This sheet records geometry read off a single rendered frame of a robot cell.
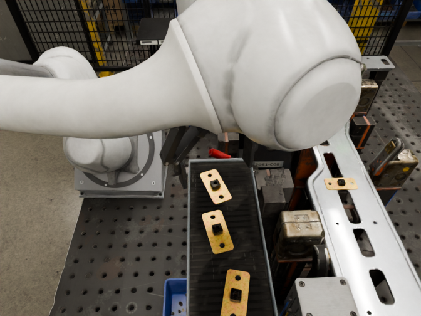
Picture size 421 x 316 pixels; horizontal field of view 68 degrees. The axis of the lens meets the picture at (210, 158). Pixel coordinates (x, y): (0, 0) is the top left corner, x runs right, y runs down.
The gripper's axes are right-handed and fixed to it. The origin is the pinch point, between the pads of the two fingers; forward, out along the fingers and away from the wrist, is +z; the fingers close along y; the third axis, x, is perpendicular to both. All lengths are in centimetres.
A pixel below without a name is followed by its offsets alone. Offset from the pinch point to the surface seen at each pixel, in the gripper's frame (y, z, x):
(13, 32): -72, 77, 268
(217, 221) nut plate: -3.0, 5.3, -7.8
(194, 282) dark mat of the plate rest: -10.9, 5.6, -16.6
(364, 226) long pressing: 33.8, 21.5, -13.6
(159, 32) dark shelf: 15, 19, 98
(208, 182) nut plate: -1.1, 5.3, 1.4
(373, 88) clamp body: 71, 18, 27
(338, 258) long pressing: 22.7, 21.6, -17.9
